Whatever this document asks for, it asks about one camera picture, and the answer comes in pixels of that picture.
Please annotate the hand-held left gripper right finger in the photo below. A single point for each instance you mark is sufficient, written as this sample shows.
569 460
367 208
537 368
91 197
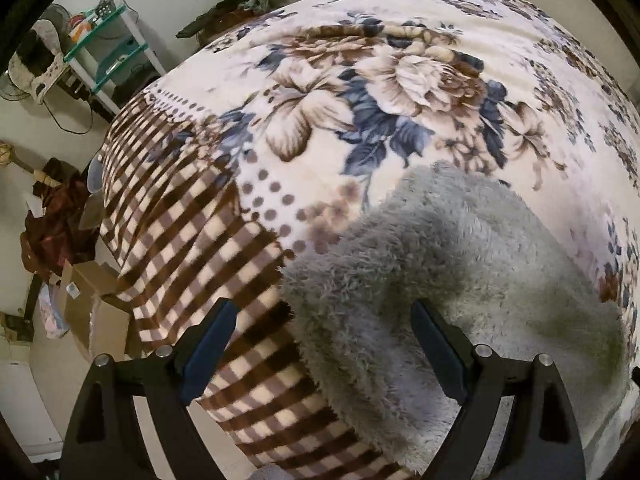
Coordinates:
440 347

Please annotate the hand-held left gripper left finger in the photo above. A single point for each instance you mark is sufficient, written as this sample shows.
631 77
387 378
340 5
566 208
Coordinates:
212 346

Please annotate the grey fluffy towel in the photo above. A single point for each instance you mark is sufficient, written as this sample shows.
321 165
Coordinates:
440 285

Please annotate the cardboard box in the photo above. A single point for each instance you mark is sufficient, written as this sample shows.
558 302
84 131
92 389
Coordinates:
92 305

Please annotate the dark red cloth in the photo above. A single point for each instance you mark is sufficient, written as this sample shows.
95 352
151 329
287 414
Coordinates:
55 225

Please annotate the floral printed blanket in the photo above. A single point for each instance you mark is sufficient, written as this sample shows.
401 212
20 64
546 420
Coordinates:
350 125

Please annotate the white shelf rack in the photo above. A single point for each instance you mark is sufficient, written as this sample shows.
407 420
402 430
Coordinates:
107 45

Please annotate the dark clothes pile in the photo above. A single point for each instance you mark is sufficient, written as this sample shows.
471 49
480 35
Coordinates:
225 16

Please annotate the white electric fan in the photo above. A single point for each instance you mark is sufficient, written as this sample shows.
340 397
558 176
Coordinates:
37 62

